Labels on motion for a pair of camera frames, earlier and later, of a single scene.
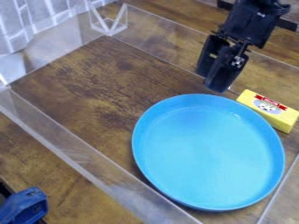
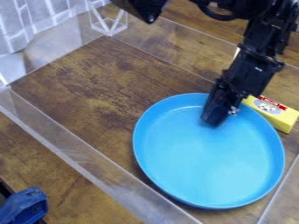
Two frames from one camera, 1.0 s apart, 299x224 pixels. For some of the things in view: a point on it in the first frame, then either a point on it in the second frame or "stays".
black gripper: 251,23 -> 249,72
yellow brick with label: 281,115 stays
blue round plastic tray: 210,150 stays
